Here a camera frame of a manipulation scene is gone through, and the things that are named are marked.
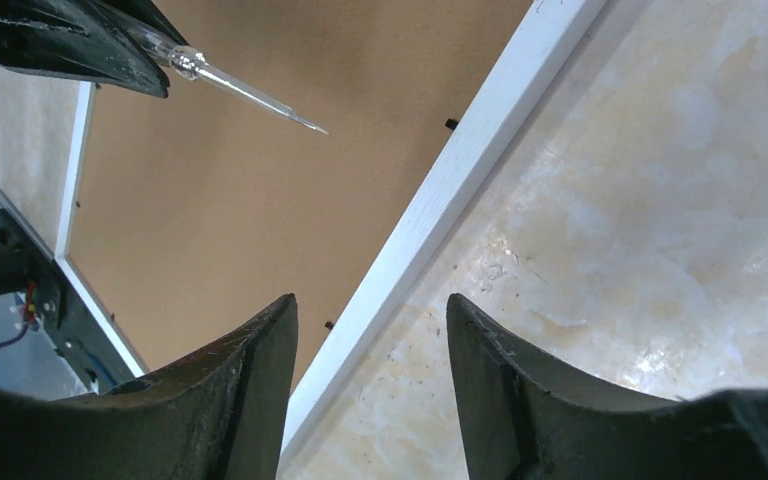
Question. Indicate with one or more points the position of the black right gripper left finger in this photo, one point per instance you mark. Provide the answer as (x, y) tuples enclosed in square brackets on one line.
[(216, 413)]

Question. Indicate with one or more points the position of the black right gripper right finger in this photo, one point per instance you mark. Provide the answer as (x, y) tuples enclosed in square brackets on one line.
[(525, 414)]

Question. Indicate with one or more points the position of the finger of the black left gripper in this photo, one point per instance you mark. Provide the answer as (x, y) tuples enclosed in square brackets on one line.
[(85, 41)]

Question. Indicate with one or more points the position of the silver screwdriver tool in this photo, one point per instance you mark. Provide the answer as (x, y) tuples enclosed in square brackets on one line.
[(191, 64)]

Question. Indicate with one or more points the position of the white picture frame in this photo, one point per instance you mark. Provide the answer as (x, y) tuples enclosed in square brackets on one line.
[(534, 54)]

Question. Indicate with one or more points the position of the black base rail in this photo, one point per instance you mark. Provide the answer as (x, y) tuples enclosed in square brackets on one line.
[(64, 316)]

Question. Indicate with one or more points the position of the brown frame backing board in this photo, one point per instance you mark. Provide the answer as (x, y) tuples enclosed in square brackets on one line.
[(198, 210)]

